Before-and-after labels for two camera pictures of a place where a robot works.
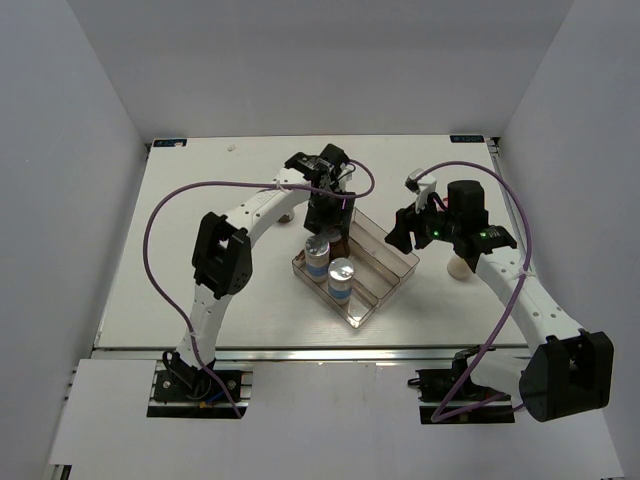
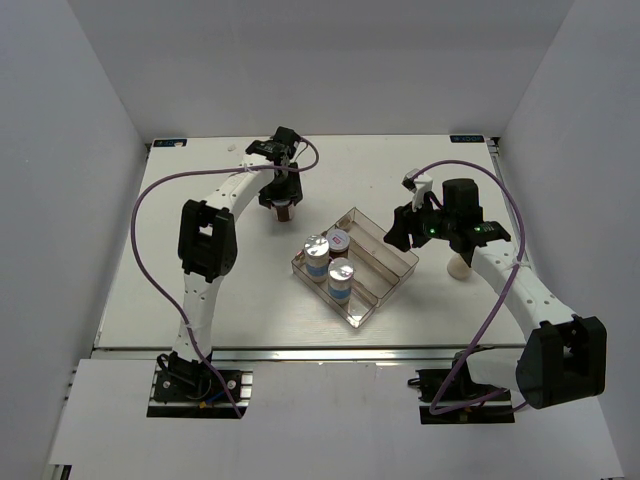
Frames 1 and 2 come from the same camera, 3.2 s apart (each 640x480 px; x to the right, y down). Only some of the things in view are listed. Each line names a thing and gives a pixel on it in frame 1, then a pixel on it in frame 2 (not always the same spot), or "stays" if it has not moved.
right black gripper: x=400 y=234 stays
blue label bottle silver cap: x=317 y=254 stays
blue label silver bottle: x=340 y=280 stays
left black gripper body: x=326 y=211 to x=282 y=188
